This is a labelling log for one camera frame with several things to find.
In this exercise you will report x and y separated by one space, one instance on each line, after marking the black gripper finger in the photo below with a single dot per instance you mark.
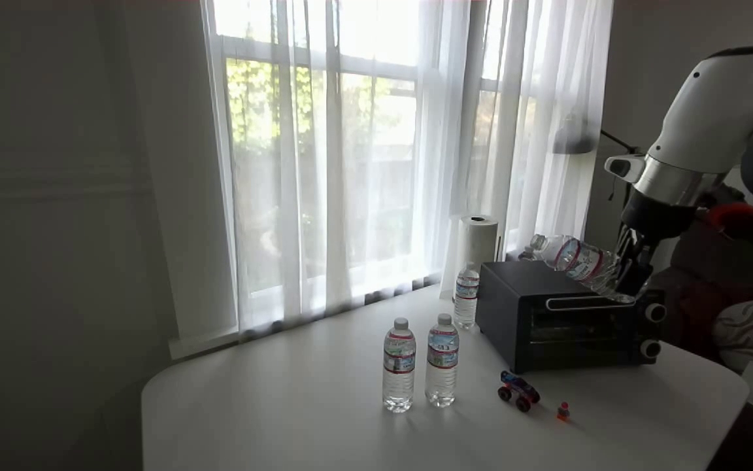
624 263
641 265

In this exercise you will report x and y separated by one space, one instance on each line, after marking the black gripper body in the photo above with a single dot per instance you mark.
660 214

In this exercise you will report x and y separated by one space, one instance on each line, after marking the clear water bottle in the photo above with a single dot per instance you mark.
574 255

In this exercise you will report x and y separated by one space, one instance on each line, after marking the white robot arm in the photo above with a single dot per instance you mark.
724 112

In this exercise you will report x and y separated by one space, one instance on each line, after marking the full labelled water bottle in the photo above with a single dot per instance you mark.
397 368
442 366
465 302

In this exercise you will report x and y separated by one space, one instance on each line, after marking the dark red armchair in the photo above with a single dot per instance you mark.
699 291

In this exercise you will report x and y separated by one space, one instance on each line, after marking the black toaster oven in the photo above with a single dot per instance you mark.
561 327

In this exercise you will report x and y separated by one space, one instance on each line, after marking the white paper towel roll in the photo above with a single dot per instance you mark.
481 240

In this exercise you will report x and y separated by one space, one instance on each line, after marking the small red toy piece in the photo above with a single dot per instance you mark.
562 408

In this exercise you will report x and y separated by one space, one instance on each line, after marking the blue toy car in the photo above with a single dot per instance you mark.
519 392

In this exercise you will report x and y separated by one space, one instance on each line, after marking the white sheer curtain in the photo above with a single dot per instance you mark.
446 132

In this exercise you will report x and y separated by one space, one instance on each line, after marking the large glass window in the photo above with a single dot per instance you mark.
367 158

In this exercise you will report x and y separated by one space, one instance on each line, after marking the red black wrist mount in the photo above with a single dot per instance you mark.
740 219

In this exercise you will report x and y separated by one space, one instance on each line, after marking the black mounted camera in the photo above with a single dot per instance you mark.
576 133

